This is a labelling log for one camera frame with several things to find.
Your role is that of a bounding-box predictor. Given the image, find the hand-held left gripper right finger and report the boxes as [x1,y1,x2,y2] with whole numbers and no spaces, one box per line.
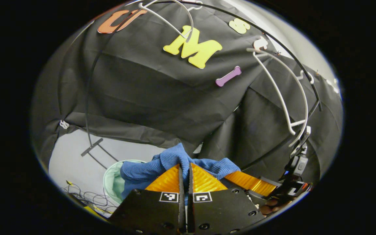
[187,163,267,235]

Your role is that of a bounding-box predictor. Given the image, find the mint green laundry hamper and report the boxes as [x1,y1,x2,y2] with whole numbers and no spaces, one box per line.
[103,159,148,204]

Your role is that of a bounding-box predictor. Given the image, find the black backdrop cloth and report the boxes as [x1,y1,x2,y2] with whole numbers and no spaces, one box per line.
[31,0,343,183]

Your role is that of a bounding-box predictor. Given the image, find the white clothes hanger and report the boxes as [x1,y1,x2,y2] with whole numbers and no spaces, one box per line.
[246,47,315,148]
[138,0,204,43]

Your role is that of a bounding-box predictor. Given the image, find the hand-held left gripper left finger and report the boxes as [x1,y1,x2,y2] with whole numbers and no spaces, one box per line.
[109,163,186,235]

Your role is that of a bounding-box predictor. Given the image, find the tangle of thin cables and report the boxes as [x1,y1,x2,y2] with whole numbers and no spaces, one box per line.
[61,180,120,215]

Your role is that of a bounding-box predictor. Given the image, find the black clothes rack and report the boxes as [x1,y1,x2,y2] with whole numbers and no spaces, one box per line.
[57,0,323,170]

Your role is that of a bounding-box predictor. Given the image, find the blue knit garment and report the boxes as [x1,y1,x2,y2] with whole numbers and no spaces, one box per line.
[120,143,241,200]

